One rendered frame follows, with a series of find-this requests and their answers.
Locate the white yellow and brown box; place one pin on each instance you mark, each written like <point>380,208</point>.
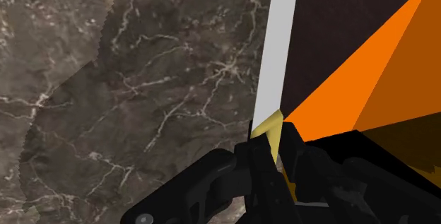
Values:
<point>275,44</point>

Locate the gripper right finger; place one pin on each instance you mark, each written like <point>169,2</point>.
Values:
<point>344,182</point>

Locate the orange angular block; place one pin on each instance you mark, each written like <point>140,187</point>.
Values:
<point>348,102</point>

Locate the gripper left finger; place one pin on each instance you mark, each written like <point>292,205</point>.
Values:
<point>206,182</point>

